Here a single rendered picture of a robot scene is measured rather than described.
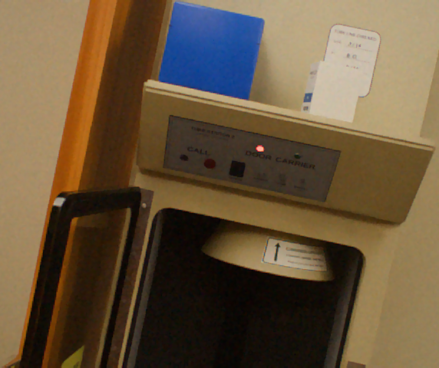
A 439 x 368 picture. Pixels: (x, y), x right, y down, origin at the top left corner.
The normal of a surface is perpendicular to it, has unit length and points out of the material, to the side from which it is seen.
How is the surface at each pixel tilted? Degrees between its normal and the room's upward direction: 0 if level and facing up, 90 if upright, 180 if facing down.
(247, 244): 66
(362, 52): 90
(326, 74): 90
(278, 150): 135
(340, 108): 90
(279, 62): 90
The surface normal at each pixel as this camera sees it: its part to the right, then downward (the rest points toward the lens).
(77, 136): -0.03, 0.05
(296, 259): 0.37, -0.29
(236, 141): -0.17, 0.72
